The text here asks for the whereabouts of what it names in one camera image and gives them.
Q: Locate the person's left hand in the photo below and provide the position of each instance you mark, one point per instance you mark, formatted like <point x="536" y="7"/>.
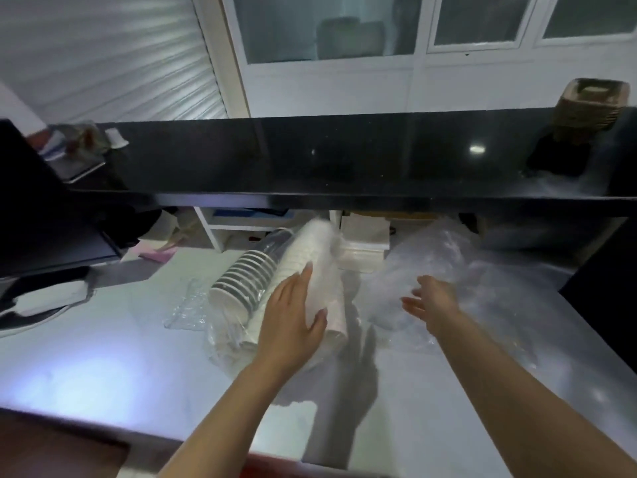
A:
<point x="291" y="328"/>

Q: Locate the person's right hand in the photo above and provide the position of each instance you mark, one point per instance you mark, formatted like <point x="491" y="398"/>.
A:
<point x="435" y="303"/>

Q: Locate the clear plastic bag sheet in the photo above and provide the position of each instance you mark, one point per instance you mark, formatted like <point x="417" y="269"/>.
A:
<point x="448" y="253"/>

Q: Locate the stack of striped paper cups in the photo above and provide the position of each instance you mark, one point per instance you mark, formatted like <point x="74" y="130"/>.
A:
<point x="244" y="283"/>

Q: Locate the stack of white paper cups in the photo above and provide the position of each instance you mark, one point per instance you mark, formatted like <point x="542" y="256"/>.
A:
<point x="308" y="253"/>

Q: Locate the person's left forearm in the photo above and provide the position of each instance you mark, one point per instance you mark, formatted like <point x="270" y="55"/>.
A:
<point x="224" y="428"/>

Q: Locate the person's right forearm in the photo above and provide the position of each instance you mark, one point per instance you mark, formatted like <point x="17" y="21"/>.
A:
<point x="522" y="403"/>

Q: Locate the pink paper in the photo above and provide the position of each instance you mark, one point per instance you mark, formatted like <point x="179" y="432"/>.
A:
<point x="159" y="253"/>

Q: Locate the stack of pulp cup trays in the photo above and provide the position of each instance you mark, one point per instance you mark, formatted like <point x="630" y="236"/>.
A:
<point x="592" y="106"/>

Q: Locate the wrapped white napkin packet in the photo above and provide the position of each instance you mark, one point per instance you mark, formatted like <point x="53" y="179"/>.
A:
<point x="363" y="238"/>

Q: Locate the clear bubble wrap sheet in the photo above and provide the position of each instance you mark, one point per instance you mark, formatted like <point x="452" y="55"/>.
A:
<point x="186" y="311"/>

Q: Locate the white shelf unit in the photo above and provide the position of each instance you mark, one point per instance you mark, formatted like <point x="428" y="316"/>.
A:
<point x="239" y="223"/>

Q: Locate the black glossy bar counter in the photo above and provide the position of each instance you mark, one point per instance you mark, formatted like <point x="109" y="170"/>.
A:
<point x="323" y="154"/>

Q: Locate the white framed window partition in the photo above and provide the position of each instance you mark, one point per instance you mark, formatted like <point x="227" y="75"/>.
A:
<point x="398" y="84"/>

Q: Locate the white power strip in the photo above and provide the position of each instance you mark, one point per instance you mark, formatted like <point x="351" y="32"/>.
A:
<point x="50" y="296"/>

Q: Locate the small white container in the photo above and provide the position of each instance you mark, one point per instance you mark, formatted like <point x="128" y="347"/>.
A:
<point x="117" y="136"/>

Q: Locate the black monitor base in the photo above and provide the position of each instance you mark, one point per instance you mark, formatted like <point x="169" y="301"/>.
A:
<point x="30" y="318"/>

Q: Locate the brown wooden cabinet door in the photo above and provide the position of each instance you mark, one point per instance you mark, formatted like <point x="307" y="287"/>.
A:
<point x="50" y="448"/>

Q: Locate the black monitor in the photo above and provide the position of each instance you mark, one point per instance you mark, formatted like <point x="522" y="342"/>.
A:
<point x="40" y="219"/>

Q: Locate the grey roller shutter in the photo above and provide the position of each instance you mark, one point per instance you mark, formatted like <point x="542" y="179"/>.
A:
<point x="99" y="54"/>

